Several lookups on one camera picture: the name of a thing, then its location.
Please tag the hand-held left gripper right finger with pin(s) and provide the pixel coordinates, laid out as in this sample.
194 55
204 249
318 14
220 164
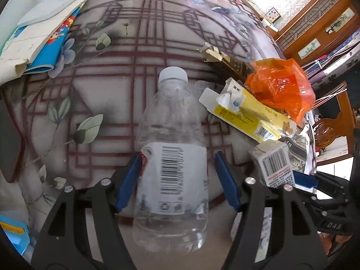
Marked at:
227 180

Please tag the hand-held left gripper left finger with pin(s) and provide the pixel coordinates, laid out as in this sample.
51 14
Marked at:
128 182

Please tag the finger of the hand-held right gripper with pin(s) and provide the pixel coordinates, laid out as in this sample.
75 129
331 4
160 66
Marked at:
305 180

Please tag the white milk carton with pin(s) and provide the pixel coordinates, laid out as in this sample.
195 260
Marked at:
270 160

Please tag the clear plastic bottle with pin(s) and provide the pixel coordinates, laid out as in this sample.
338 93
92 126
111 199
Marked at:
171 135

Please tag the yellow cardboard box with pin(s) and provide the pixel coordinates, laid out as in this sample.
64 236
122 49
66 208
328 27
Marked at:
247 118

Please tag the orange plastic bag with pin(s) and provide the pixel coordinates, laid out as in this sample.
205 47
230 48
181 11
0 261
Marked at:
278 87

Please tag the gold and black box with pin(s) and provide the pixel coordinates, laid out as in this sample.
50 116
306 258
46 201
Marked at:
230 64

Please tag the person's right hand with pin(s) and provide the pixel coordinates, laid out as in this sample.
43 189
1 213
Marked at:
327 243

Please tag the grey printed paper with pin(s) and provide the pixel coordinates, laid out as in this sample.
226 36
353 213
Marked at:
298 149

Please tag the carved wooden chair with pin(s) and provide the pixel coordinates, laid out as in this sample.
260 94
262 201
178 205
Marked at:
337 129

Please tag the blue plastic toy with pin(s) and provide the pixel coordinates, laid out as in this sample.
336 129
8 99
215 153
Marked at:
12 233

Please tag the small framed painting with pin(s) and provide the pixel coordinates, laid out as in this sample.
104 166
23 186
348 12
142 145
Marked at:
309 48

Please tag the blue cartoon book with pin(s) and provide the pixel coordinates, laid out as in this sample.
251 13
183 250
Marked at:
53 45

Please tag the tall framed painting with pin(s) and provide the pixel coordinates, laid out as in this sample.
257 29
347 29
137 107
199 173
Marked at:
341 19

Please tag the star pattern game board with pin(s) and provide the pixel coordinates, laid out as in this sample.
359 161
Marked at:
273 15

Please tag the white paper booklets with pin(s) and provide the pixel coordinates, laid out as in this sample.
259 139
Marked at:
25 47

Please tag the wooden television cabinet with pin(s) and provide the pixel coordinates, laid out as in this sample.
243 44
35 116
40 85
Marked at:
247 2

